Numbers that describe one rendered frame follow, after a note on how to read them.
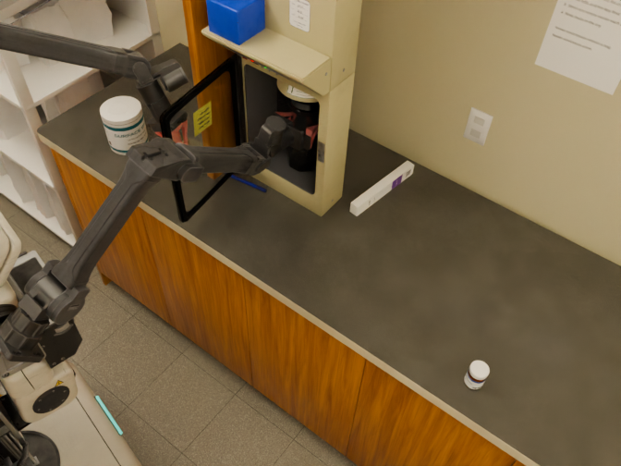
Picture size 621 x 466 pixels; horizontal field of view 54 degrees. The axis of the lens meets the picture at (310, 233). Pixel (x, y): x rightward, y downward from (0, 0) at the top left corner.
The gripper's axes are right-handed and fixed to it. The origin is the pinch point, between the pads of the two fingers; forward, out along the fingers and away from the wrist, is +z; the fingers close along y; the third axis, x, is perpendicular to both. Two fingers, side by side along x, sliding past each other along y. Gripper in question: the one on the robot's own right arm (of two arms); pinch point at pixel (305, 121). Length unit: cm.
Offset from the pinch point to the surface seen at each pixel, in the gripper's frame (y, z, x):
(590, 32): -61, 29, -39
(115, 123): 53, -29, 11
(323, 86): -15.0, -15.1, -25.3
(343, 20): -15.2, -10.0, -40.4
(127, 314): 67, -32, 120
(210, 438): -1, -50, 122
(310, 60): -11.8, -17.3, -31.9
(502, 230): -61, 22, 23
